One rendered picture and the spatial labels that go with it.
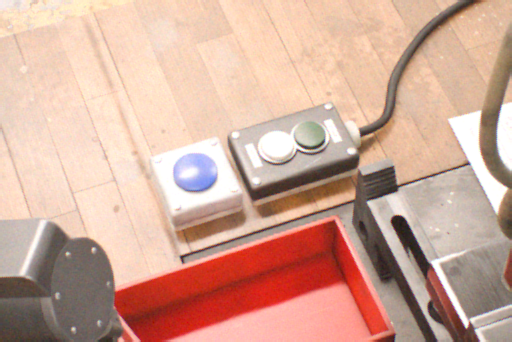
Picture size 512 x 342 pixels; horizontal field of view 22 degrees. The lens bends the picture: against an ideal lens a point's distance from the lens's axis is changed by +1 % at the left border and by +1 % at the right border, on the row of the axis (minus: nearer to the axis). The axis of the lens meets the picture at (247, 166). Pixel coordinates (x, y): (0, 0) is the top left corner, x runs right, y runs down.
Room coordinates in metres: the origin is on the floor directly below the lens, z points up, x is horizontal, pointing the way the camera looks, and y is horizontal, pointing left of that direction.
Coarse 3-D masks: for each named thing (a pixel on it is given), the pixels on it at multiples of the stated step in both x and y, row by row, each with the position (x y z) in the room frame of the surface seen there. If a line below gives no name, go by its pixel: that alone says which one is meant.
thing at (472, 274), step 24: (504, 240) 0.45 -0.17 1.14; (432, 264) 0.43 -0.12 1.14; (456, 264) 0.43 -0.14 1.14; (480, 264) 0.43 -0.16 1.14; (504, 264) 0.43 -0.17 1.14; (432, 288) 0.43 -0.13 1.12; (456, 288) 0.42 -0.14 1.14; (480, 288) 0.42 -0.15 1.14; (504, 288) 0.42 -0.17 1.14; (456, 312) 0.40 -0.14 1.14; (480, 312) 0.40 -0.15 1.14; (504, 312) 0.38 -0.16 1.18; (456, 336) 0.39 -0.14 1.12; (480, 336) 0.36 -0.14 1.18; (504, 336) 0.36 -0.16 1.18
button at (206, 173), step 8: (184, 160) 0.66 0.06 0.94; (192, 160) 0.66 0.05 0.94; (200, 160) 0.66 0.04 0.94; (208, 160) 0.66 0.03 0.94; (176, 168) 0.65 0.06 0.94; (184, 168) 0.65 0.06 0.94; (192, 168) 0.65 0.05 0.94; (200, 168) 0.65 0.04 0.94; (208, 168) 0.65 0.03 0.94; (216, 168) 0.65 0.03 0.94; (176, 176) 0.64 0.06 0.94; (184, 176) 0.64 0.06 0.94; (192, 176) 0.64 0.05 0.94; (200, 176) 0.64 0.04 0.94; (208, 176) 0.64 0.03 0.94; (216, 176) 0.64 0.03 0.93; (184, 184) 0.63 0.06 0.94; (192, 184) 0.63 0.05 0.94; (200, 184) 0.63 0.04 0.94; (208, 184) 0.63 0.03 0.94
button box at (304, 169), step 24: (432, 24) 0.84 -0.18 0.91; (408, 48) 0.81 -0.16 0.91; (288, 120) 0.71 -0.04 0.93; (312, 120) 0.71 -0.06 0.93; (336, 120) 0.70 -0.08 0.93; (384, 120) 0.72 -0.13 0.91; (240, 144) 0.68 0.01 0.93; (336, 144) 0.68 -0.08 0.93; (360, 144) 0.69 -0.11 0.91; (240, 168) 0.66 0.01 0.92; (264, 168) 0.65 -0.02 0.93; (288, 168) 0.65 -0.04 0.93; (312, 168) 0.65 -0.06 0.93; (336, 168) 0.66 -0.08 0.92; (264, 192) 0.63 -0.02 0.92; (288, 192) 0.64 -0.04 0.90
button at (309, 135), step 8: (296, 128) 0.69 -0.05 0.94; (304, 128) 0.69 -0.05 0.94; (312, 128) 0.69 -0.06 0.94; (320, 128) 0.69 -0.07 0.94; (296, 136) 0.68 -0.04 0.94; (304, 136) 0.68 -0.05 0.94; (312, 136) 0.68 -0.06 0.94; (320, 136) 0.68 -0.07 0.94; (304, 144) 0.67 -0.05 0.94; (312, 144) 0.67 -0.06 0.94; (320, 144) 0.67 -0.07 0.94
